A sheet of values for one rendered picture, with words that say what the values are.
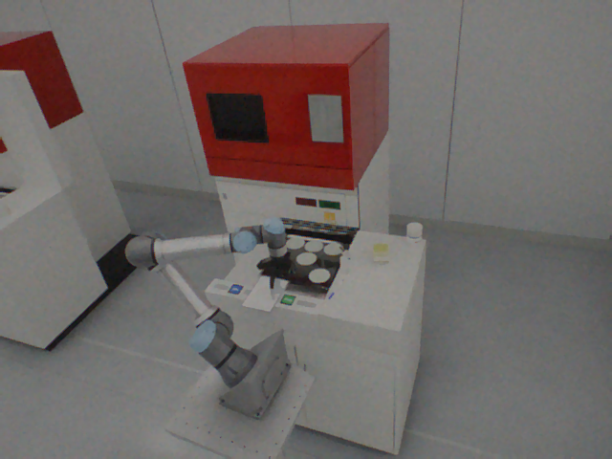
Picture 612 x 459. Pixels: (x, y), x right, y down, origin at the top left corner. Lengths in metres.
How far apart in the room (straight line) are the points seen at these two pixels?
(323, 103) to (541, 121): 1.94
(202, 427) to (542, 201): 2.95
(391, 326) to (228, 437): 0.73
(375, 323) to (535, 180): 2.24
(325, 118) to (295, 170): 0.33
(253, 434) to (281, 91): 1.40
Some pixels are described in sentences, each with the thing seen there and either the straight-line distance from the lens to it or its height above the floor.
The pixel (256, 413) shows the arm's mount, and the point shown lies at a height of 0.84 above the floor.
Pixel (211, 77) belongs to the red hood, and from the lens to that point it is 2.26.
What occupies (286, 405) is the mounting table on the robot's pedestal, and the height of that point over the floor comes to 0.82.
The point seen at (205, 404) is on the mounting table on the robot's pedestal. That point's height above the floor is 0.82.
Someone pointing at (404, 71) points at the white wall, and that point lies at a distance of 3.55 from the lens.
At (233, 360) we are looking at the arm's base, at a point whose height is 1.02.
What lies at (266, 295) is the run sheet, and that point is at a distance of 2.04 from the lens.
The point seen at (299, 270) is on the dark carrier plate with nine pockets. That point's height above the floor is 0.90.
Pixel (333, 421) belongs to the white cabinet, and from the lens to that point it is 2.50.
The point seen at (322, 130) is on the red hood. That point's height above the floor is 1.53.
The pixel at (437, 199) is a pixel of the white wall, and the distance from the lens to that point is 3.93.
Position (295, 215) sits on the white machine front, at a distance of 2.46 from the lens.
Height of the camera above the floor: 2.33
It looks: 35 degrees down
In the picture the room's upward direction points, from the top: 7 degrees counter-clockwise
